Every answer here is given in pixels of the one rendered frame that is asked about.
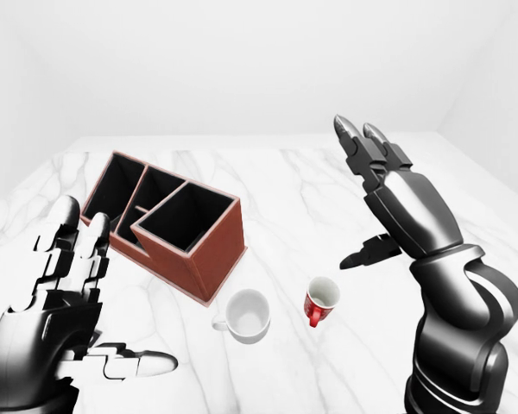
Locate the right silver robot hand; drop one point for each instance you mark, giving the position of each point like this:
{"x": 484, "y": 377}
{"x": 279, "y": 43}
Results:
{"x": 418, "y": 207}

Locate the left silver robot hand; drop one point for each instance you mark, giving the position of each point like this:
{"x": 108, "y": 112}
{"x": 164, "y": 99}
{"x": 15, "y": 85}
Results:
{"x": 23, "y": 340}

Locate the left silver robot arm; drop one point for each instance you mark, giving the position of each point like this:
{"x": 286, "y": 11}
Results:
{"x": 34, "y": 407}

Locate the red mug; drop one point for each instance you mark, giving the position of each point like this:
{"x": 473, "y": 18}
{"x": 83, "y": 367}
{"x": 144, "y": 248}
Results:
{"x": 320, "y": 302}

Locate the red-brown desk caddy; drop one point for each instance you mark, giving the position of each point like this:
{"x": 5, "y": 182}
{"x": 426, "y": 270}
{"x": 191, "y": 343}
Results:
{"x": 177, "y": 224}

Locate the white mug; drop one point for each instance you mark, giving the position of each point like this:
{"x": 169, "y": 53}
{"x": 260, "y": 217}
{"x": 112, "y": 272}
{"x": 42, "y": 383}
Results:
{"x": 247, "y": 317}

